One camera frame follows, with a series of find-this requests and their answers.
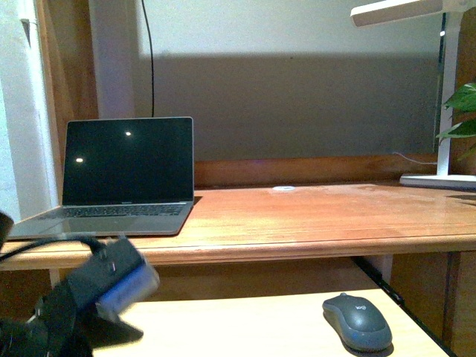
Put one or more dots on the silver laptop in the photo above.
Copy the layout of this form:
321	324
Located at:
133	176

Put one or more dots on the wooden pull-out keyboard tray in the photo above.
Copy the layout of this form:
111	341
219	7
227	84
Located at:
287	325

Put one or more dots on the grey Logitech mouse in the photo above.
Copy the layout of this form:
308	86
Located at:
358	322

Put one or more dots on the white round desk grommet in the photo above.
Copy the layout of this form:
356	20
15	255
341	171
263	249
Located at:
283	188

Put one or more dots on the green plant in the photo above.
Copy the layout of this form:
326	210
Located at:
462	102

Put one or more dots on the black gripper body with blue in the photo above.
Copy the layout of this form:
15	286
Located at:
92	297

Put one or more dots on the wooden desk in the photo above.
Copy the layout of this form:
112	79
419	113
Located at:
422	235

